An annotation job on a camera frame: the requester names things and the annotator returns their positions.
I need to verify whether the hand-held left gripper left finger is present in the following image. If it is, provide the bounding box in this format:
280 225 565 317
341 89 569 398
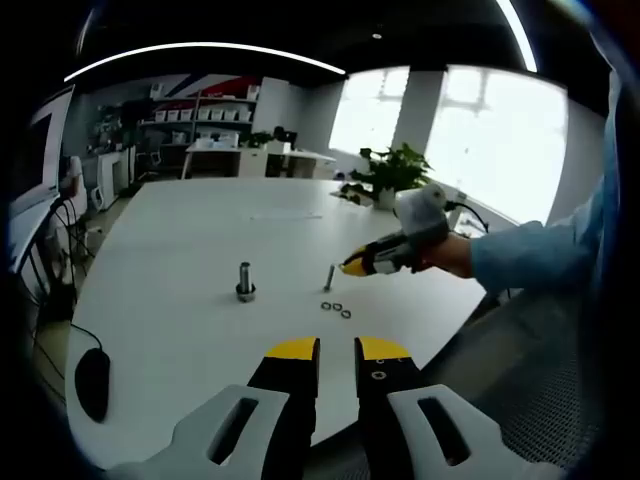
104 335 322 480

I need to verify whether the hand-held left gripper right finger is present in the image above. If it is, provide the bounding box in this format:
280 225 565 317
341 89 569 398
353 335 566 480

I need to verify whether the thick threaded steel stud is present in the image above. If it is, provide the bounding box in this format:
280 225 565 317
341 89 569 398
235 260 258 304

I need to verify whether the person's right hand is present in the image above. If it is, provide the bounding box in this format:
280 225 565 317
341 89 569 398
412 231 475 279

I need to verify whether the green potted plant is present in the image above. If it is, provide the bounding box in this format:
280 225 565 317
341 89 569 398
339 143 434 205

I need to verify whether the grey mesh office chair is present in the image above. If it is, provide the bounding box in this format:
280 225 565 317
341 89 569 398
423 288 617 472

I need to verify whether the black computer mouse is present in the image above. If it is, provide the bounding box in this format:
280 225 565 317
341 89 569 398
74 347 112 424

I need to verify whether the white office desk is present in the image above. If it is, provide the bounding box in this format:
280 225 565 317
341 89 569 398
181 138 337 180

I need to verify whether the short ceiling light strip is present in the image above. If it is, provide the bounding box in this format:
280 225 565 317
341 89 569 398
494 0 539 74

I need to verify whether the storage shelf with white bins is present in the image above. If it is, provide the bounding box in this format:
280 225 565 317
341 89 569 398
138 74 262 152

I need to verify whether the white swivel chair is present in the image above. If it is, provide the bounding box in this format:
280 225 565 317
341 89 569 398
144 144 165 175

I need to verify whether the white low cabinet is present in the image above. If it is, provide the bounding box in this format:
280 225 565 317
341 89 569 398
94 146 137 212

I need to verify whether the long curved ceiling light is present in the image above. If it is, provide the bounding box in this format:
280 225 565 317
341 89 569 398
63 41 348 84

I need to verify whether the white laptop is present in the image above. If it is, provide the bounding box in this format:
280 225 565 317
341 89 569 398
8 84 77 272

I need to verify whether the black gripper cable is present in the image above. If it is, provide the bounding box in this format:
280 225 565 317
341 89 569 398
446 199 490 237

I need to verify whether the black mouse cable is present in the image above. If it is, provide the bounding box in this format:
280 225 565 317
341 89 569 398
69 322 105 352

